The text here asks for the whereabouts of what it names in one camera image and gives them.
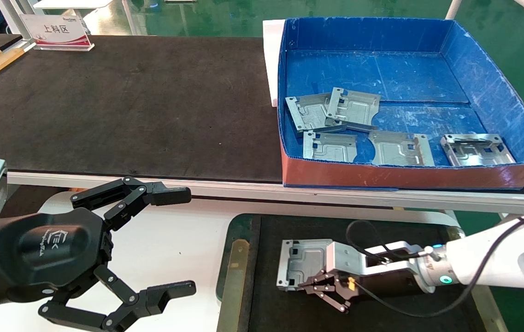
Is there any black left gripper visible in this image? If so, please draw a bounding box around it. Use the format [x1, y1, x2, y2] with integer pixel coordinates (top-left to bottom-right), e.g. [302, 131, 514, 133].
[0, 177, 197, 332]

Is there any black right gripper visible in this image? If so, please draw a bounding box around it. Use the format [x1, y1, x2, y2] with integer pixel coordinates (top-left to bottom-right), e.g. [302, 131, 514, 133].
[298, 270, 429, 315]

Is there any stamped grey metal part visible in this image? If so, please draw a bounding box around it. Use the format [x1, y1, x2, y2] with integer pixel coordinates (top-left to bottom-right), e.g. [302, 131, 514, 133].
[440, 134, 517, 167]
[325, 87, 381, 133]
[369, 130, 435, 167]
[285, 94, 347, 139]
[302, 131, 358, 163]
[277, 239, 336, 292]

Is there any black container tray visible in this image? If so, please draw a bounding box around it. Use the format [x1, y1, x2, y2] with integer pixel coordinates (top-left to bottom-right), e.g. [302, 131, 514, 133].
[216, 213, 509, 332]

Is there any brass coloured metal strip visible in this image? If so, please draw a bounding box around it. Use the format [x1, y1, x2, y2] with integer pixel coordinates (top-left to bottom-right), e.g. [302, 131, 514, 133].
[217, 239, 251, 332]

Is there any large black table mat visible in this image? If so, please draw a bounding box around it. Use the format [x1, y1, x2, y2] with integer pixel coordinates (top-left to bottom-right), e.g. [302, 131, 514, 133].
[0, 35, 285, 184]

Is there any blue corrugated plastic box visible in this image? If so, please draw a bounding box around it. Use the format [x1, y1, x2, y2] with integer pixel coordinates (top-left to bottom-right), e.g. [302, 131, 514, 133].
[277, 18, 524, 190]

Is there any acrylic sign with red stripe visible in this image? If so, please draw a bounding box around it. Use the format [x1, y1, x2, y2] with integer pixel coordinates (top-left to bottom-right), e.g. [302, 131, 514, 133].
[20, 14, 95, 52]

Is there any white table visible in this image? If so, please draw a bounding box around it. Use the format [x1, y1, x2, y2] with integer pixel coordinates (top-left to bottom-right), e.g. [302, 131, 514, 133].
[34, 0, 114, 11]

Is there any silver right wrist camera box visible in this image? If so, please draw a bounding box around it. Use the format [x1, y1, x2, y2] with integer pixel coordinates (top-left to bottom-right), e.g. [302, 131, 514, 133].
[325, 241, 366, 279]

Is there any aluminium table edge rail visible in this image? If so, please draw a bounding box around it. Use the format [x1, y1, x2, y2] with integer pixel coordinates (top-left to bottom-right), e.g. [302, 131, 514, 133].
[6, 172, 524, 215]

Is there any black cable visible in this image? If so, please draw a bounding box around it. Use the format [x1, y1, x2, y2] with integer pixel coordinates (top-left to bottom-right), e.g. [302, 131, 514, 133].
[346, 199, 524, 319]

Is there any white metal frame post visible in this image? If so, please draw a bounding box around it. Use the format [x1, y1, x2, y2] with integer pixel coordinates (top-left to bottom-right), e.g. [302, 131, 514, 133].
[0, 0, 36, 47]

